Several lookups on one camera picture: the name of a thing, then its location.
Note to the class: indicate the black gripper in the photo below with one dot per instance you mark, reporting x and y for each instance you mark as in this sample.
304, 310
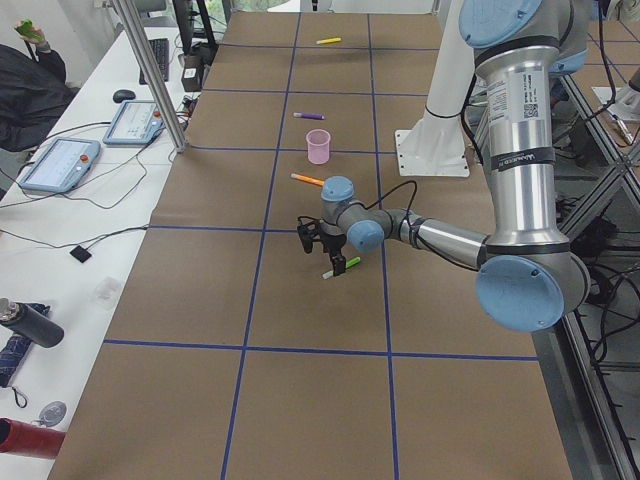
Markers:
333, 243

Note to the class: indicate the green highlighter pen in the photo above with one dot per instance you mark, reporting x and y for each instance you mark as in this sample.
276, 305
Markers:
341, 268

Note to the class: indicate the yellow highlighter pen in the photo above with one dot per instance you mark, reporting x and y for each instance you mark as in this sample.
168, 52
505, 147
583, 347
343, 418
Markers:
327, 41

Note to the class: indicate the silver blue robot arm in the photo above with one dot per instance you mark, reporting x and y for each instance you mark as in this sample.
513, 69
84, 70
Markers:
527, 276

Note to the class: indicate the orange highlighter pen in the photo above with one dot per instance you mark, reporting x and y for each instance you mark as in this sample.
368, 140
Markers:
307, 179

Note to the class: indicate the pink mesh pen holder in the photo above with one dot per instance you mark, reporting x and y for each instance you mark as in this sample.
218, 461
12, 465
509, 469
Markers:
318, 146

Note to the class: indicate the purple marker pen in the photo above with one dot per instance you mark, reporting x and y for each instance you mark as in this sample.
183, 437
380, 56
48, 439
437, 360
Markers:
306, 115

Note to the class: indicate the black box with label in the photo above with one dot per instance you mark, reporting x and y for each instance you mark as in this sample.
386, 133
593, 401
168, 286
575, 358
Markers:
192, 73

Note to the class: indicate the far teach pendant tablet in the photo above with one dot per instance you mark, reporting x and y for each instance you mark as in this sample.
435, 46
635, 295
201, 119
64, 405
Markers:
136, 123

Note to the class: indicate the teach pendant tablet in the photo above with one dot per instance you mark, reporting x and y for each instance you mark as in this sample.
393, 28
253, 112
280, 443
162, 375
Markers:
61, 166
136, 123

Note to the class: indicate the small black square device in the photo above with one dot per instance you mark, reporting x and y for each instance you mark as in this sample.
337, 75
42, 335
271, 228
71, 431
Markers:
80, 253

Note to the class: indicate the black computer mouse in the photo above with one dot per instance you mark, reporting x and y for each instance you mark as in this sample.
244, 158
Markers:
122, 95

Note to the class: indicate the black keyboard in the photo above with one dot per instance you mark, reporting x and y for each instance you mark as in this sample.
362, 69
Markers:
160, 50

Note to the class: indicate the near teach pendant tablet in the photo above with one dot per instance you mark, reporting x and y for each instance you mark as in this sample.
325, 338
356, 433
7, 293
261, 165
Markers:
61, 166

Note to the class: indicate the black water bottle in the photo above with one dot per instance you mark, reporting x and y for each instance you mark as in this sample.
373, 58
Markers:
26, 320

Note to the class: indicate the round metal lid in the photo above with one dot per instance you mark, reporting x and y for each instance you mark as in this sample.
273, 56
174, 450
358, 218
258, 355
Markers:
51, 414

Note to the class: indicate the dark blue folded umbrella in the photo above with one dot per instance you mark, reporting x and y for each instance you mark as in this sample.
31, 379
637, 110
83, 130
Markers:
11, 356

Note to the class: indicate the person in black jacket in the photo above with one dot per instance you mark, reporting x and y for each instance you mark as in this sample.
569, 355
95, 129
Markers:
34, 93

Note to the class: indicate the red cylinder bottle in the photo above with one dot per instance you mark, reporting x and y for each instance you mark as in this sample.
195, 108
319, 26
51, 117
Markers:
25, 439

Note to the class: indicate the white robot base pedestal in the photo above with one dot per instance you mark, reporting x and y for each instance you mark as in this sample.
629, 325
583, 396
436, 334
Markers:
435, 146

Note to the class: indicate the aluminium frame post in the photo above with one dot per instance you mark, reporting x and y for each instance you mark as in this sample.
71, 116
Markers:
127, 12

